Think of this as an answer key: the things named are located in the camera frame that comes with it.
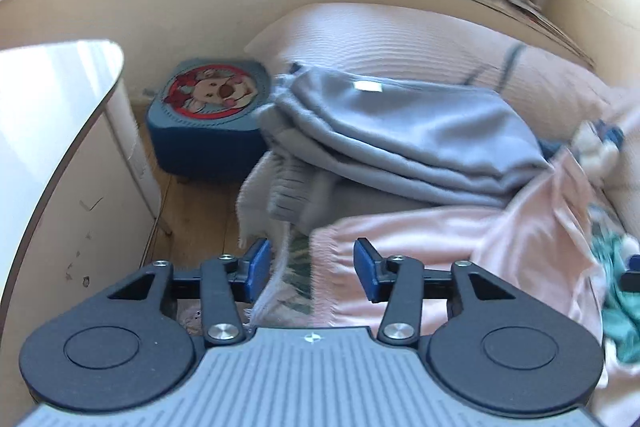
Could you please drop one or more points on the floral waffle bedspread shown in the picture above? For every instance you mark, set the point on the floral waffle bedspread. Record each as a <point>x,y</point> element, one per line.
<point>300,277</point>

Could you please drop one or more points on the pale pink garment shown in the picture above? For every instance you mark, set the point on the pale pink garment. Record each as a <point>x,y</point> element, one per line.
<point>450,257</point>

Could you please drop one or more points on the blue knitted mitten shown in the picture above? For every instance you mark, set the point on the blue knitted mitten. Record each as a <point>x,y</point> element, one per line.
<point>610,132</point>

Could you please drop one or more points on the white plush toy dog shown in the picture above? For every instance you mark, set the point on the white plush toy dog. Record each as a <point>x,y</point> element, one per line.
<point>592,152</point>

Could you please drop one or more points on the stack of papers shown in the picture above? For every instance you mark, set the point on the stack of papers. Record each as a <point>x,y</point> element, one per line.
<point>550,27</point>

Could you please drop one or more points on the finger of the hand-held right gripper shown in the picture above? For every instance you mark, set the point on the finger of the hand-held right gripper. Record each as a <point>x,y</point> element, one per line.
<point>632,283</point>

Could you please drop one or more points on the grey-blue sweatshirt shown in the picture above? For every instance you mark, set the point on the grey-blue sweatshirt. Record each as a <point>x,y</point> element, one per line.
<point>400,132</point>

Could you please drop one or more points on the blue cartoon stool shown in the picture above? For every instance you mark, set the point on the blue cartoon stool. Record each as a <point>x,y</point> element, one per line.
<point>210,122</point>

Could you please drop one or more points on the white bedside table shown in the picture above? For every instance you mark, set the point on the white bedside table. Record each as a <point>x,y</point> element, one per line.
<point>50,107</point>

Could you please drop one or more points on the beige leaf-print pillow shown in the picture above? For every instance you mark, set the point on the beige leaf-print pillow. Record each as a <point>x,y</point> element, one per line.
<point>400,42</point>

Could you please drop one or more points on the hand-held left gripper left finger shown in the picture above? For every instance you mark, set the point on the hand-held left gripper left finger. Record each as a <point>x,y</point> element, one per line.
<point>260,264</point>

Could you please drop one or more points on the teal green garment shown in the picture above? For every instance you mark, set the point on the teal green garment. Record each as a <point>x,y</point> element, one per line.
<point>620,327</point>

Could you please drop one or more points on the grey ribbed knit garment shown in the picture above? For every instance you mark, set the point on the grey ribbed knit garment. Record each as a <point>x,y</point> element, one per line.
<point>287,192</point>

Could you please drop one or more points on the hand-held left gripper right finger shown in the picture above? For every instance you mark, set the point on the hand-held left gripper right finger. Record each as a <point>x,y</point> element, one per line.
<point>365,272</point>

